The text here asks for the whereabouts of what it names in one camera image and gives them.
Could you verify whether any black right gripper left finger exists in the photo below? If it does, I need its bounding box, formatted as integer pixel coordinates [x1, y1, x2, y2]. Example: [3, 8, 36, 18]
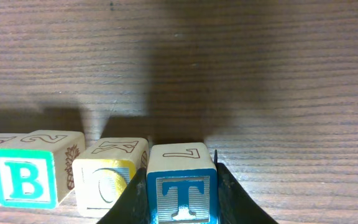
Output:
[97, 168, 150, 224]

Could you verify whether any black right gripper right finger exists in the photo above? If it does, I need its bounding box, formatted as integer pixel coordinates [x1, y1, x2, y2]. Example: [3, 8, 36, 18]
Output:
[213, 150, 278, 224]

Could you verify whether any blue T letter block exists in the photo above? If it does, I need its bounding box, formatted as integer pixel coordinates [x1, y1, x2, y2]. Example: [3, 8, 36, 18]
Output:
[146, 142, 218, 224]

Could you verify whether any green B letter block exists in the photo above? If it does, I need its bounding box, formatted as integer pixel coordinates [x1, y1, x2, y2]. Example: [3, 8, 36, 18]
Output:
[0, 130, 86, 209]

